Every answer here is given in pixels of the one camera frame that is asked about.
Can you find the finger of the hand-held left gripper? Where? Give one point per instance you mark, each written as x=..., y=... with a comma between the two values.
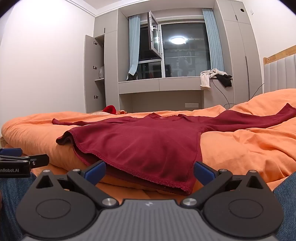
x=39, y=160
x=10, y=152

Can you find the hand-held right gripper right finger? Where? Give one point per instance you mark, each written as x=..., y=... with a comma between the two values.
x=204, y=172

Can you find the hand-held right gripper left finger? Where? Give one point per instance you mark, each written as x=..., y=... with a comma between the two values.
x=96, y=172

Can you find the dark red long-sleeve shirt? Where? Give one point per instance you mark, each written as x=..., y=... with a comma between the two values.
x=143, y=141

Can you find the person's left leg in jeans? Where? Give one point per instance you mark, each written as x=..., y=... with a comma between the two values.
x=12, y=204

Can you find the person's leg in jeans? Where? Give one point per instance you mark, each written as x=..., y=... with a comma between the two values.
x=286, y=204
x=12, y=204

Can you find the orange bed blanket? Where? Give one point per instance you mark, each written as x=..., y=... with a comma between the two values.
x=242, y=150

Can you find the red plush item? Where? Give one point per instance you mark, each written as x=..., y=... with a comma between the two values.
x=110, y=109

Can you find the person's right leg in jeans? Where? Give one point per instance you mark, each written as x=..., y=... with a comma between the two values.
x=286, y=204

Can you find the black cloth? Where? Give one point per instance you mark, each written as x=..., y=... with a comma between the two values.
x=225, y=81

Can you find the grey wardrobe door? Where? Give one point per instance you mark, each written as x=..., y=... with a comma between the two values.
x=89, y=74

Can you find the clear plastic bag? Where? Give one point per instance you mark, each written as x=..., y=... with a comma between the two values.
x=101, y=73

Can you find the small dark item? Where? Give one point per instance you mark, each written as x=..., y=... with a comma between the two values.
x=132, y=77

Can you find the large window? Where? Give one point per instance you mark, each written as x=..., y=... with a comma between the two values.
x=185, y=51

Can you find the grey padded wooden headboard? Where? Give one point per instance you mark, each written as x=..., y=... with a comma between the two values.
x=279, y=71

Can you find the grey built-in wardrobe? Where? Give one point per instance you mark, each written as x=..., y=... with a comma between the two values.
x=233, y=46

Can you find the light blue curtain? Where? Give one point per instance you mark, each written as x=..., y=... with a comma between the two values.
x=134, y=46
x=214, y=41

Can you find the open window sash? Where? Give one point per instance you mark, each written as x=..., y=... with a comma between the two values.
x=154, y=34

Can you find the white wall socket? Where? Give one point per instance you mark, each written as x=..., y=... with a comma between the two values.
x=192, y=104

